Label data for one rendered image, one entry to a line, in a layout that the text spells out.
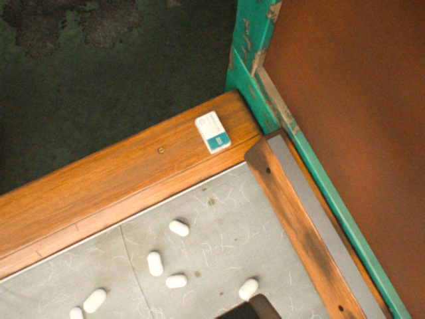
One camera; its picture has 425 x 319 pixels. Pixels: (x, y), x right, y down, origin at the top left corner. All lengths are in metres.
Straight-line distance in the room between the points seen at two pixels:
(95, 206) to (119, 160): 0.08
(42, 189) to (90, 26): 1.11
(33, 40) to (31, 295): 1.20
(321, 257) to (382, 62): 0.31
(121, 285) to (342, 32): 0.48
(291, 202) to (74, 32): 1.30
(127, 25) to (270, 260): 1.23
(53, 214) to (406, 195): 0.50
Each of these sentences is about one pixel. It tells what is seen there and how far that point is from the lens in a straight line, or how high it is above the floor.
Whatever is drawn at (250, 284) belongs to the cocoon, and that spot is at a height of 0.76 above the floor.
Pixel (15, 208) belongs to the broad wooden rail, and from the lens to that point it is 0.73.
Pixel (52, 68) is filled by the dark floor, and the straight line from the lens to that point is 1.70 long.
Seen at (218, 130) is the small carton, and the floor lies 0.79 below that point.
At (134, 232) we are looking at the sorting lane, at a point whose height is 0.74.
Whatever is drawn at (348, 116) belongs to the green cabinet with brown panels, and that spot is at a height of 1.01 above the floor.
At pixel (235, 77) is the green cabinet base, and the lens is 0.75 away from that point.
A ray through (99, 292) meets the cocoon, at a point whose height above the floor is 0.76.
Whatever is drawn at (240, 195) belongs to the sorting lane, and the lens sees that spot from 0.71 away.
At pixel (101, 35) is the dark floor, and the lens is 1.72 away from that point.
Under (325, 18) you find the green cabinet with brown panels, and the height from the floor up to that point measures 1.08.
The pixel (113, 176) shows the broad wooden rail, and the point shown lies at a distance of 0.70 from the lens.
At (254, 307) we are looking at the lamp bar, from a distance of 0.37.
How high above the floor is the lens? 1.44
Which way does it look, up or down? 74 degrees down
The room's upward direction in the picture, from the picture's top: 8 degrees clockwise
